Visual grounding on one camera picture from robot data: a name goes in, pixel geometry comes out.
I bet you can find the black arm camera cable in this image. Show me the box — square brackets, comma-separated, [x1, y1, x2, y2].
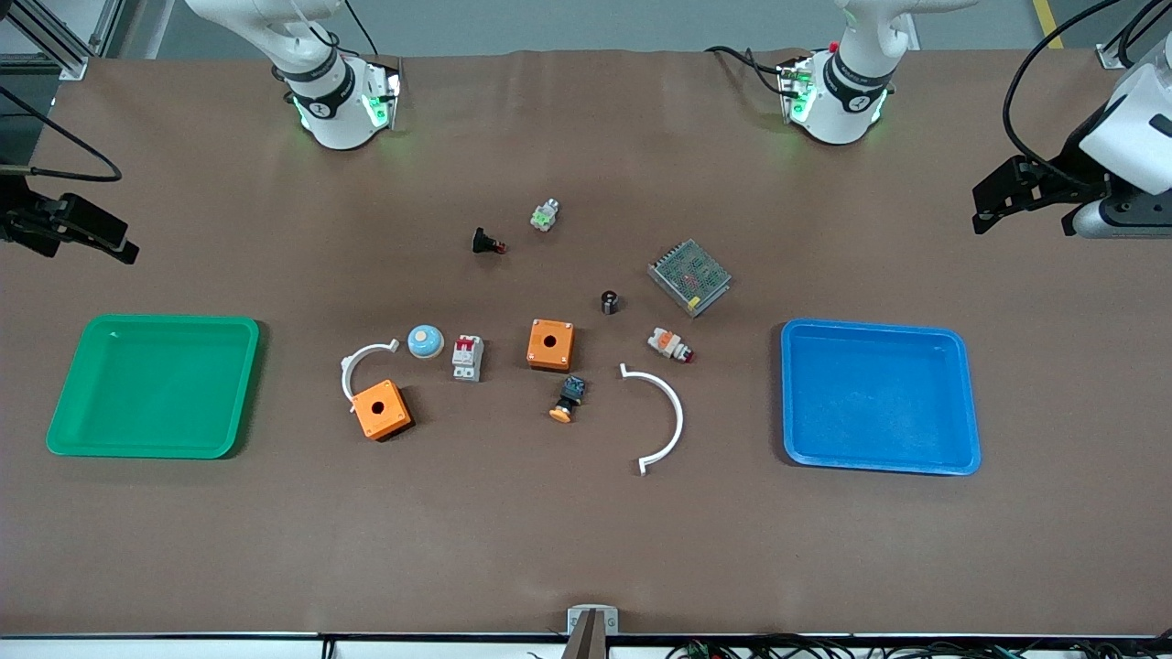
[1003, 0, 1123, 179]
[0, 87, 124, 182]

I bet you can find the black left arm base cable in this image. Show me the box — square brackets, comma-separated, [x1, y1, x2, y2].
[705, 44, 788, 97]

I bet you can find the orange push-button enclosure box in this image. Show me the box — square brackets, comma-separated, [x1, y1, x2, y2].
[526, 319, 577, 373]
[352, 379, 414, 442]

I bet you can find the black arm base cable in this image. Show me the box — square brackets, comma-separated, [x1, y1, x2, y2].
[343, 0, 381, 58]
[705, 44, 788, 97]

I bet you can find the white circuit breaker red switch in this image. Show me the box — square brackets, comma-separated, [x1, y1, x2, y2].
[451, 335, 484, 383]

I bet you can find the large white curved clamp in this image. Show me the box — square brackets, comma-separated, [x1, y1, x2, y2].
[620, 363, 685, 477]

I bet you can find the black push button orange cap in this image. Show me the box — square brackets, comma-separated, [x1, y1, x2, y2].
[548, 374, 589, 424]

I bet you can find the grey metal bracket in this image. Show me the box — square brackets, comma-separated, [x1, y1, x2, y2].
[567, 605, 620, 635]

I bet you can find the aluminium frame profile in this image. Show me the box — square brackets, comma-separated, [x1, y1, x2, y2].
[1096, 0, 1172, 70]
[0, 0, 125, 81]

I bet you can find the white orange red indicator lamp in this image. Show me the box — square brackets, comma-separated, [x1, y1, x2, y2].
[647, 328, 695, 364]

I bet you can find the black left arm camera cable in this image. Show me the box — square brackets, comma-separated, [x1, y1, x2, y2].
[1003, 0, 1123, 179]

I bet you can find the blue plastic tray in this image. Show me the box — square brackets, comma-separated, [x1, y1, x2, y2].
[780, 318, 982, 477]

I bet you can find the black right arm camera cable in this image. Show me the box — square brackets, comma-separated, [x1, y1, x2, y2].
[0, 87, 124, 182]

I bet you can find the small white curved clamp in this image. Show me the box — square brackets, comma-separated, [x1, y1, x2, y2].
[341, 339, 402, 415]

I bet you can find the metal mesh power supply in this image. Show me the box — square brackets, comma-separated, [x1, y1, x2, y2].
[647, 239, 733, 319]

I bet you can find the green plastic tray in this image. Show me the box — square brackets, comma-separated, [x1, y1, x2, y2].
[46, 314, 262, 459]

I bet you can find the black right arm base cable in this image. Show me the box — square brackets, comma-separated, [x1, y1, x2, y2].
[343, 0, 381, 58]

